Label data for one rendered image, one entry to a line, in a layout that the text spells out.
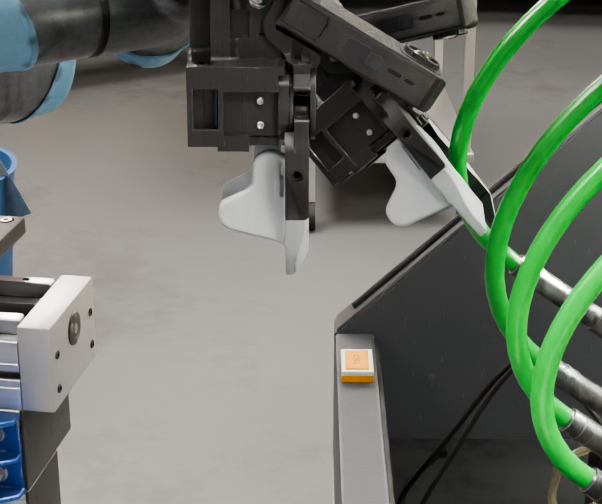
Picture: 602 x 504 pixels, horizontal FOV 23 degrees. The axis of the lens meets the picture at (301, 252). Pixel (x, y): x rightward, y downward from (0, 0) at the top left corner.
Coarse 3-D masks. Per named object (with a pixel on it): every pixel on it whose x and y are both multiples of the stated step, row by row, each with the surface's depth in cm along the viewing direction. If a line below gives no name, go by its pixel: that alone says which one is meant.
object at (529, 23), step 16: (544, 0) 104; (560, 0) 103; (528, 16) 104; (544, 16) 104; (512, 32) 105; (528, 32) 104; (496, 48) 105; (512, 48) 105; (496, 64) 105; (480, 80) 106; (480, 96) 106; (464, 112) 107; (464, 128) 107; (464, 144) 107; (448, 160) 109; (464, 160) 108; (464, 176) 108; (464, 224) 110; (480, 240) 110; (512, 256) 111
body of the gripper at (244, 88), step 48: (192, 0) 92; (240, 0) 91; (192, 48) 93; (240, 48) 92; (288, 48) 91; (192, 96) 91; (240, 96) 91; (288, 96) 91; (192, 144) 92; (240, 144) 92
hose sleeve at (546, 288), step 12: (540, 276) 111; (552, 276) 112; (540, 288) 111; (552, 288) 111; (564, 288) 112; (552, 300) 112; (564, 300) 112; (588, 312) 112; (600, 312) 112; (588, 324) 112
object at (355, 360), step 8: (352, 352) 140; (360, 352) 140; (352, 360) 138; (360, 360) 138; (368, 360) 138; (352, 368) 137; (360, 368) 137; (368, 368) 137; (344, 376) 136; (352, 376) 136; (360, 376) 136; (368, 376) 136
